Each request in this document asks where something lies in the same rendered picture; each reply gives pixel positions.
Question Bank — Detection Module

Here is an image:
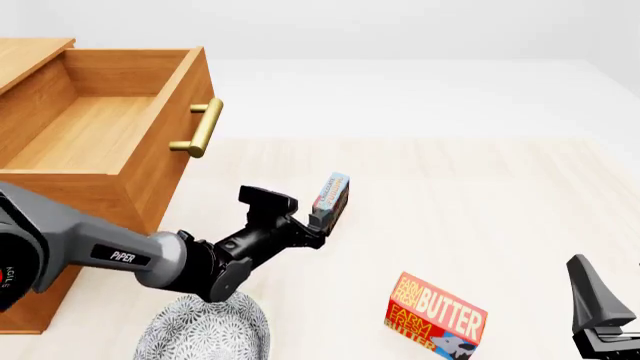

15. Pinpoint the chocolate pudding box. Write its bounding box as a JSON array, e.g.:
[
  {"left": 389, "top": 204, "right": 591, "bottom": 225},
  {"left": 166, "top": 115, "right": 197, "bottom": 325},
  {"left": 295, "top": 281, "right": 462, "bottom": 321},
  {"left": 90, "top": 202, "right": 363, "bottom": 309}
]
[{"left": 311, "top": 171, "right": 351, "bottom": 237}]

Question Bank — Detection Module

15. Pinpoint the brass drawer handle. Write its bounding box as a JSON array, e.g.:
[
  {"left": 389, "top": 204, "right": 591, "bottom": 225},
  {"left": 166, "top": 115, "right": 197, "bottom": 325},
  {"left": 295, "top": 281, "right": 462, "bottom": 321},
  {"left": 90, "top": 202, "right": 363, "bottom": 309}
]
[{"left": 168, "top": 97, "right": 225, "bottom": 159}]

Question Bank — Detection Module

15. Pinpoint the open wooden drawer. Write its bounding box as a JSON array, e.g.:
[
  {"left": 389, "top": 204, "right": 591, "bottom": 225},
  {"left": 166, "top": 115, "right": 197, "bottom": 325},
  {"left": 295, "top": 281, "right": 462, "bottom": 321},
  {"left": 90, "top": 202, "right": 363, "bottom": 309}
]
[{"left": 0, "top": 45, "right": 217, "bottom": 236}]

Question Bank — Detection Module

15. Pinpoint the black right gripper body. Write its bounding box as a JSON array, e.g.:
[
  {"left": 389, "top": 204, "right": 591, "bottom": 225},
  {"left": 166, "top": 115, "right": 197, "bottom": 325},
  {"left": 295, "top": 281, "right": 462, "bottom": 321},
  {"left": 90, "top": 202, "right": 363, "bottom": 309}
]
[{"left": 571, "top": 324, "right": 640, "bottom": 360}]

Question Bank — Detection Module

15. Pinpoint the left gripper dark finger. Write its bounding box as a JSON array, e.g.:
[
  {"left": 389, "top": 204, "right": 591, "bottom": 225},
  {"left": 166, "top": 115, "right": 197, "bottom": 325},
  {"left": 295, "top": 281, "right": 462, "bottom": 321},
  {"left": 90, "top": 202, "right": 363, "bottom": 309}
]
[{"left": 306, "top": 211, "right": 329, "bottom": 237}]

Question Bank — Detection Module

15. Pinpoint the wooden cabinet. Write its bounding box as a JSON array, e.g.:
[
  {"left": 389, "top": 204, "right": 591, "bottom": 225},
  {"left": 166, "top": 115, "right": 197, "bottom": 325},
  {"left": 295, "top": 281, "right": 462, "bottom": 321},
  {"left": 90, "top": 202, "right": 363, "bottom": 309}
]
[{"left": 0, "top": 36, "right": 84, "bottom": 336}]

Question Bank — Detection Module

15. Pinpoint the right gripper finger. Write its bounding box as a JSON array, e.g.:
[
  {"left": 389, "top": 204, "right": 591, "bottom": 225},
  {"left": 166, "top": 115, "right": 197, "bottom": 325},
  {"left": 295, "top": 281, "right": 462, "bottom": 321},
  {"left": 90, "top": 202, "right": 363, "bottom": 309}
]
[{"left": 565, "top": 253, "right": 638, "bottom": 335}]

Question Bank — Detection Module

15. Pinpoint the grey patterned bowl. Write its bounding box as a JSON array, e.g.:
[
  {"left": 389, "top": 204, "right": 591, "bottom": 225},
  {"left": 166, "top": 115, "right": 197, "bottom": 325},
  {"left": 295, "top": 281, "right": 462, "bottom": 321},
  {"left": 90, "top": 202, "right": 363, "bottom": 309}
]
[{"left": 131, "top": 290, "right": 272, "bottom": 360}]

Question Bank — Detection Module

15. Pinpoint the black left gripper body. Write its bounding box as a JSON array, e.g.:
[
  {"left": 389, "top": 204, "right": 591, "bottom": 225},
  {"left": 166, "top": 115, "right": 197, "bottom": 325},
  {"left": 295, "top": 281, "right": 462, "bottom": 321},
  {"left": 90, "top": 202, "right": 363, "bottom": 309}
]
[{"left": 272, "top": 213, "right": 329, "bottom": 251}]

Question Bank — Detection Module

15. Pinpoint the red butter box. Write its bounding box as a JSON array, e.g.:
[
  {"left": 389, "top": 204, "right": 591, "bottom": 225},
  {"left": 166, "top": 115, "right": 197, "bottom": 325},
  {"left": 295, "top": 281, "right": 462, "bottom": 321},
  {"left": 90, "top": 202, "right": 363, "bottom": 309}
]
[{"left": 383, "top": 270, "right": 489, "bottom": 360}]

